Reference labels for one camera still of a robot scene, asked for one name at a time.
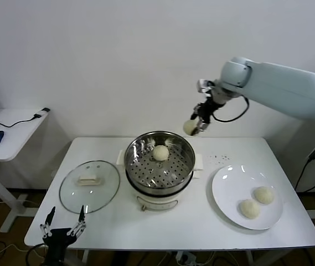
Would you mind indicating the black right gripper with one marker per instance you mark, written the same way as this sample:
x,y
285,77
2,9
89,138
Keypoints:
x,y
212,106

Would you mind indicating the white steamed baozi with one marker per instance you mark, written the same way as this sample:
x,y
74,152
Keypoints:
x,y
249,209
263,195
189,127
160,153

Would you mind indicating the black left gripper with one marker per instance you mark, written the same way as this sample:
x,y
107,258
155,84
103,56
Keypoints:
x,y
57,239

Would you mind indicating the white power strip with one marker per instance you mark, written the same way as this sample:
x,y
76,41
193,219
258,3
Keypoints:
x,y
186,257

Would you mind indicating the white side desk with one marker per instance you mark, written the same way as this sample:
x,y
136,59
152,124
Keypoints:
x,y
13,138

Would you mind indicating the cream electric cooker base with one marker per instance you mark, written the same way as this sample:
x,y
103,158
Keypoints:
x,y
157,200

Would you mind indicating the dark crumbs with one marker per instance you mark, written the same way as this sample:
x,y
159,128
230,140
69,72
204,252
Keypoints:
x,y
223,158

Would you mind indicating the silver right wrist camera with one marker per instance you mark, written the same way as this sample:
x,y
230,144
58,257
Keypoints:
x,y
203,86

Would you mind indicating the stainless steel steamer basket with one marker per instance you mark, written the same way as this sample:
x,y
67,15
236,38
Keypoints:
x,y
160,174

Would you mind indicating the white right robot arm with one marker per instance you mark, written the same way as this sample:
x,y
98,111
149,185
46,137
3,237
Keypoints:
x,y
284,86

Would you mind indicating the white round plate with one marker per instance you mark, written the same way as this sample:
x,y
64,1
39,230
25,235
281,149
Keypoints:
x,y
229,188

